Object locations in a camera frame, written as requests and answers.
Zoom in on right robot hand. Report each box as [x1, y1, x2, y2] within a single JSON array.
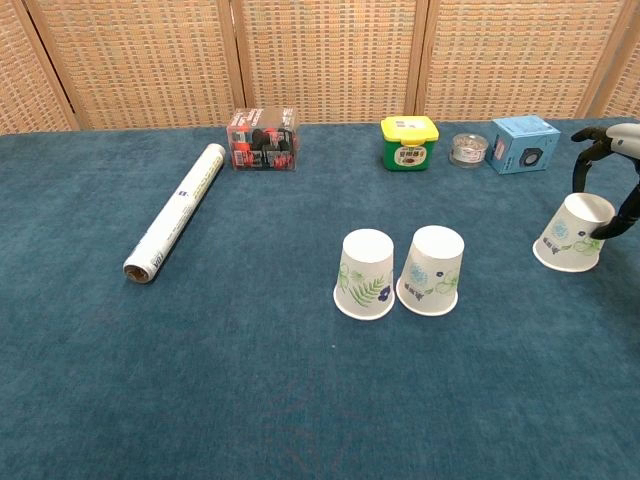
[[570, 120, 640, 241]]

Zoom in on white paper cup blue flower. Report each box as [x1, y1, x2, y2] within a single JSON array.
[[395, 224, 466, 318], [531, 192, 617, 274]]

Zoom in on white paper cup fern print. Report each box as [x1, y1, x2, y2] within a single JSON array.
[[332, 228, 397, 322]]

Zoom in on woven rattan screen panel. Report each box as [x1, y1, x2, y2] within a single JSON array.
[[583, 0, 640, 120], [21, 0, 247, 133], [0, 0, 82, 136], [228, 0, 430, 127], [413, 0, 640, 123]]

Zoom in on light blue cardboard box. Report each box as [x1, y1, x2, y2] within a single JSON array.
[[485, 114, 562, 177]]

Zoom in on clear round plastic container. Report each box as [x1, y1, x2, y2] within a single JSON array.
[[448, 132, 489, 169]]

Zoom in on green tub yellow lid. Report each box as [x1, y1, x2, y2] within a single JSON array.
[[379, 115, 441, 173]]

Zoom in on clear box red black items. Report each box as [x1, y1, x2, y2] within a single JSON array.
[[226, 105, 301, 173]]

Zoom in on white plastic wrap roll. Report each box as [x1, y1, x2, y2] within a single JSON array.
[[122, 142, 228, 284]]

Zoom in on dark blue felt table mat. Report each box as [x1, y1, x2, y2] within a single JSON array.
[[0, 116, 640, 480]]

